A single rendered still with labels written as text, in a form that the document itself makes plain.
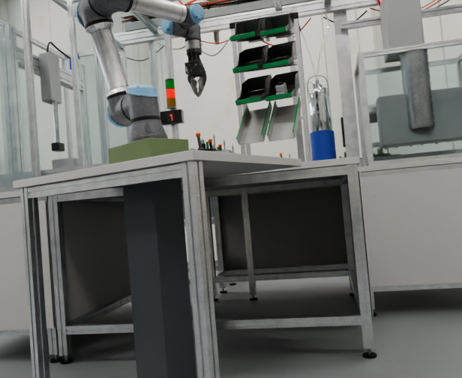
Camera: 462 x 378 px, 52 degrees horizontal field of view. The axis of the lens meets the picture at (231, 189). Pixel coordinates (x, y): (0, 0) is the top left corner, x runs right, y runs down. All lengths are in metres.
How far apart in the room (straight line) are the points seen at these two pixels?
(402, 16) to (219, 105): 3.45
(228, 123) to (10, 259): 3.98
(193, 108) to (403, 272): 4.24
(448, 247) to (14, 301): 2.31
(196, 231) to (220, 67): 5.01
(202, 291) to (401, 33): 2.25
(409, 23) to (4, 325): 2.82
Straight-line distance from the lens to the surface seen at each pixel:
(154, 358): 1.87
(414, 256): 2.90
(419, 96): 3.04
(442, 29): 5.29
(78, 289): 2.74
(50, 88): 3.17
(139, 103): 1.87
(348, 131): 3.47
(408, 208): 2.88
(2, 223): 2.68
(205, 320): 1.41
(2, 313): 2.74
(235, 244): 3.96
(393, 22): 3.22
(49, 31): 9.04
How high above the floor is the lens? 0.68
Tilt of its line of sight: 2 degrees up
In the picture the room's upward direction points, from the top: 5 degrees counter-clockwise
